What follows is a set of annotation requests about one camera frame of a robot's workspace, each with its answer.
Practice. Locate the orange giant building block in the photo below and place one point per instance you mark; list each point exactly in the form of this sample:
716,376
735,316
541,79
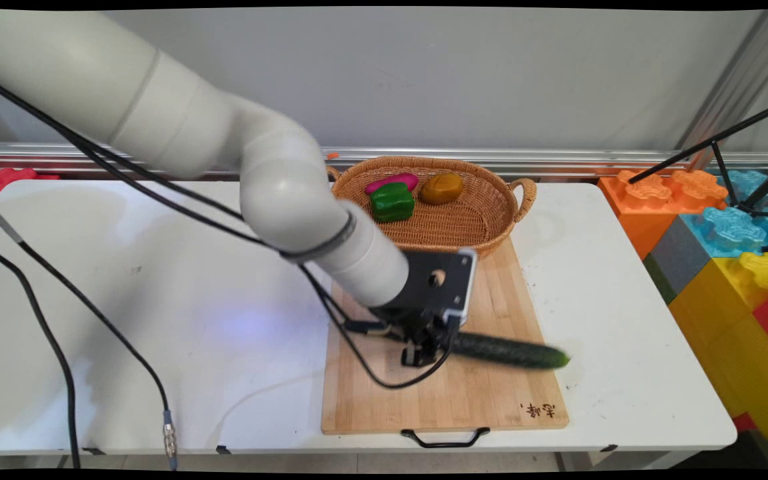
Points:
644,206

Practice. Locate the green toy bell pepper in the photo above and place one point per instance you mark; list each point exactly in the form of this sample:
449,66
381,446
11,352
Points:
392,203

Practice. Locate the wooden cutting board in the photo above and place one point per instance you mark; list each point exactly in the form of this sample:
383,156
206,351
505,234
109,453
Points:
490,393

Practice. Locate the yellow giant building block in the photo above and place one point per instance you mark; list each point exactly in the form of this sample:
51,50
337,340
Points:
730,333

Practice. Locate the woven wicker basket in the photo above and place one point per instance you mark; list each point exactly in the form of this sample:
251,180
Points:
464,220

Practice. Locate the black tripod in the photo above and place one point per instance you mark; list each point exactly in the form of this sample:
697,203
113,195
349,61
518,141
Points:
720,163

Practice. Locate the blue giant building block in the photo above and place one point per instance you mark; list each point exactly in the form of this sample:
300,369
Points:
730,226

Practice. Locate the brown toy potato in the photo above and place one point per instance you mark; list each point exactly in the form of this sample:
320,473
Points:
442,188

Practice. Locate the aluminium rail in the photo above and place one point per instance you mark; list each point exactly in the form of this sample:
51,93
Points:
557,160

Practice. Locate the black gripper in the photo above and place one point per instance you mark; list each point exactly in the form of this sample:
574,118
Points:
417,323

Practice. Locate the aluminium frame post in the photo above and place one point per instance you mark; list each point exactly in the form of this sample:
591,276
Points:
737,73

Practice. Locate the red foam block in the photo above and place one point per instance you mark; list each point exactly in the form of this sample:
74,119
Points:
4,178

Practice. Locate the pink toy vegetable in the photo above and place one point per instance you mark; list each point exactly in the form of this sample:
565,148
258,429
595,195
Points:
392,182

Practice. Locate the dark green cucumber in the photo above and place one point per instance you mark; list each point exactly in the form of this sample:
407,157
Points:
510,350

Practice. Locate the grey giant building block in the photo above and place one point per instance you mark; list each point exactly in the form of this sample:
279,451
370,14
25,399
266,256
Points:
680,260

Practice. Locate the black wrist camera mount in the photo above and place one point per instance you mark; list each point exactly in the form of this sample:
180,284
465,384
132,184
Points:
440,280

